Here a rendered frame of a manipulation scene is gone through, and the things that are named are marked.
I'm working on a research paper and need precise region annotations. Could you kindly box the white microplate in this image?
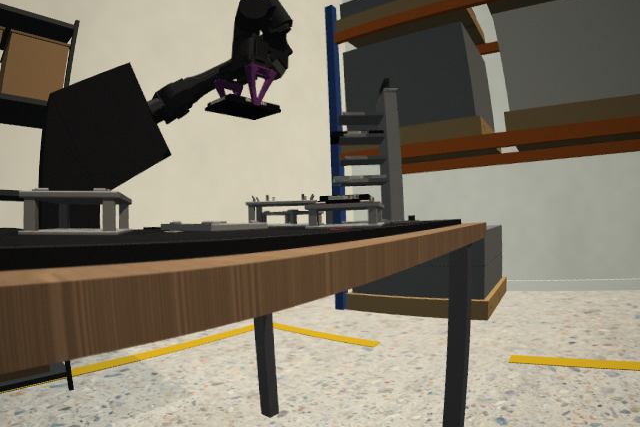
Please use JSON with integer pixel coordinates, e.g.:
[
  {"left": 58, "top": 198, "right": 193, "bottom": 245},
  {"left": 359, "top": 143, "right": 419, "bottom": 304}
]
[{"left": 332, "top": 175, "right": 387, "bottom": 186}]

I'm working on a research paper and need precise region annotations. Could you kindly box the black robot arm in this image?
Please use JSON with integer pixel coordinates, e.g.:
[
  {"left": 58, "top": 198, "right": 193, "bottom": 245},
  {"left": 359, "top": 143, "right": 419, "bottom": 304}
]
[{"left": 147, "top": 0, "right": 293, "bottom": 124}]

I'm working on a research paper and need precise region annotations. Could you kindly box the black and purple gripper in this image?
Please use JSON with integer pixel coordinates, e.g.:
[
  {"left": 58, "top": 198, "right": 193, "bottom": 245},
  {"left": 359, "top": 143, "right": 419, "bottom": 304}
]
[{"left": 214, "top": 36, "right": 277, "bottom": 106}]

